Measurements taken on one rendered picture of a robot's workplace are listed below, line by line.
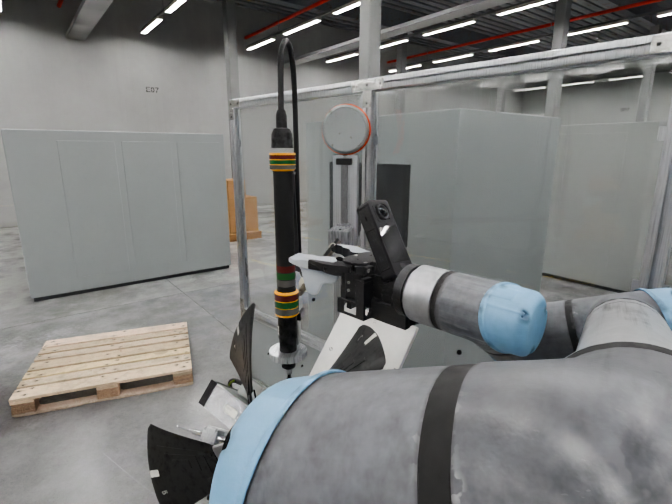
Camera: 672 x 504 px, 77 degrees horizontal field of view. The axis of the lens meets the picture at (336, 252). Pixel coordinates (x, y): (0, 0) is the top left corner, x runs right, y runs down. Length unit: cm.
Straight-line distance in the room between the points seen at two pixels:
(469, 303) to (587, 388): 31
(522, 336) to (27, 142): 592
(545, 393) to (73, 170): 606
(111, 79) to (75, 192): 727
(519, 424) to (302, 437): 10
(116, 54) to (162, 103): 154
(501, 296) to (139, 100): 1289
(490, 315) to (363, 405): 29
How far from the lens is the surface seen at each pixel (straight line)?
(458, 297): 50
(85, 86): 1298
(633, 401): 20
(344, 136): 139
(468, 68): 132
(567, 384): 19
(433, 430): 18
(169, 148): 636
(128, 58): 1329
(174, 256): 651
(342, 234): 130
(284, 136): 70
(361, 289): 58
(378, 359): 85
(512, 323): 47
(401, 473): 19
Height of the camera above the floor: 181
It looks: 14 degrees down
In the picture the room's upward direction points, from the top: straight up
